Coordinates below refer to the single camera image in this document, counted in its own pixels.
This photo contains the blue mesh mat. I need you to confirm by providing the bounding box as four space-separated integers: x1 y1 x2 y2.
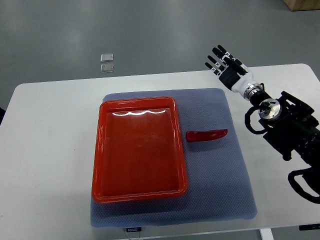
91 88 257 228

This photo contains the upper floor metal plate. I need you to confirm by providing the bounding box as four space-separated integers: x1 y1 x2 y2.
100 53 114 63

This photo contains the wooden box corner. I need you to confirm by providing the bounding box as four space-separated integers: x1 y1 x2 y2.
283 0 320 12

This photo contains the black table label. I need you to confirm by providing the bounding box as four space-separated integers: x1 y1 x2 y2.
126 227 142 233

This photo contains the white table leg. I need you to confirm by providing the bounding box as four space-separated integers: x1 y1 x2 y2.
259 228 274 240

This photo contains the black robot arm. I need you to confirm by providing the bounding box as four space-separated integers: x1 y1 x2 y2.
205 45 320 204

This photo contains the black table control panel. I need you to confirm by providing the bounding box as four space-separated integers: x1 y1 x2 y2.
298 223 320 231

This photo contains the red plastic tray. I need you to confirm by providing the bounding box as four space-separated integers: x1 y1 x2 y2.
91 96 188 204

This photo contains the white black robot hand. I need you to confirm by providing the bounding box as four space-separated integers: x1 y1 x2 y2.
205 45 258 95

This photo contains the red pepper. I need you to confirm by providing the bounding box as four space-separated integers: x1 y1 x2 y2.
185 129 228 143

